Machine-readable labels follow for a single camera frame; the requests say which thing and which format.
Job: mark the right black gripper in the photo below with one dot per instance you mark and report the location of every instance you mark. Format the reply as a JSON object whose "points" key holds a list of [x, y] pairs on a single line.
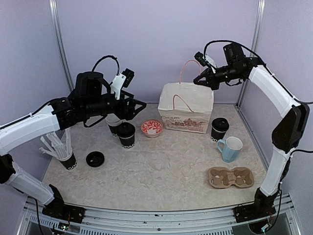
{"points": [[211, 81]]}

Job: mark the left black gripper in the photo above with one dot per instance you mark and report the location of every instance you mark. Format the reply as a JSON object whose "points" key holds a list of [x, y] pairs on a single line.
{"points": [[129, 113]]}

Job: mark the black paper coffee cup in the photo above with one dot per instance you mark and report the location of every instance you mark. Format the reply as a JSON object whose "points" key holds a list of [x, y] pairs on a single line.
{"points": [[128, 142], [217, 135]]}

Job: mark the stack of black paper cups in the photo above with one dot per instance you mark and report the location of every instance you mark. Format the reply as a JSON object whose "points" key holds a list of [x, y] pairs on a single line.
{"points": [[113, 122]]}

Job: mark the white paper takeout bag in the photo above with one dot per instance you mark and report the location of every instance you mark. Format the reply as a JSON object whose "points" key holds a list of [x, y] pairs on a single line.
{"points": [[186, 106]]}

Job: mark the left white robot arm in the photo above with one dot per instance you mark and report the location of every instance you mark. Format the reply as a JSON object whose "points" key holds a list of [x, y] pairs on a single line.
{"points": [[57, 114]]}

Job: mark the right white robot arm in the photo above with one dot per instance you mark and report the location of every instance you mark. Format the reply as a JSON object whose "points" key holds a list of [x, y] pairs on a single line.
{"points": [[287, 134]]}

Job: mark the red patterned white bowl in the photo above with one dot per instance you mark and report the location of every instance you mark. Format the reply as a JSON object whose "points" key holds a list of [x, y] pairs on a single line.
{"points": [[151, 128]]}

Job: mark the stack of black cup lids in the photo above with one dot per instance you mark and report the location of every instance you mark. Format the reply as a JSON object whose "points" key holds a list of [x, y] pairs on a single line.
{"points": [[95, 159]]}

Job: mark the light blue ceramic mug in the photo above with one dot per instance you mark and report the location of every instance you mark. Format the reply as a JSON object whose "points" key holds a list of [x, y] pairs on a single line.
{"points": [[230, 148]]}

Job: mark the cup holding wrapped straws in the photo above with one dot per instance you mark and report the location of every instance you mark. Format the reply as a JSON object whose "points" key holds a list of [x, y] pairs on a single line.
{"points": [[62, 151]]}

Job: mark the brown cardboard cup carrier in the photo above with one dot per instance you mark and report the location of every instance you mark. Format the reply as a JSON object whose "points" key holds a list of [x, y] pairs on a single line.
{"points": [[222, 177]]}

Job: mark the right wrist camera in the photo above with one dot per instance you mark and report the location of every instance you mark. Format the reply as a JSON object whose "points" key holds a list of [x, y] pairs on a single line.
{"points": [[205, 60]]}

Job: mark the aluminium front frame rail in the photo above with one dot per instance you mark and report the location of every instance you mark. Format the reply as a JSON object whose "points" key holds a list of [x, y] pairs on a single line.
{"points": [[216, 221]]}

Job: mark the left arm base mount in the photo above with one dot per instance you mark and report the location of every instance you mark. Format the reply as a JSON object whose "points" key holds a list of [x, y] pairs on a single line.
{"points": [[58, 209]]}

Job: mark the left rear aluminium post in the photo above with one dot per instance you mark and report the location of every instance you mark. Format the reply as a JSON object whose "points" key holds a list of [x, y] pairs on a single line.
{"points": [[61, 49]]}

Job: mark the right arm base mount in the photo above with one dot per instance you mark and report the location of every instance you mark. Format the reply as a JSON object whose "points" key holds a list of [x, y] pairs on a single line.
{"points": [[261, 207]]}

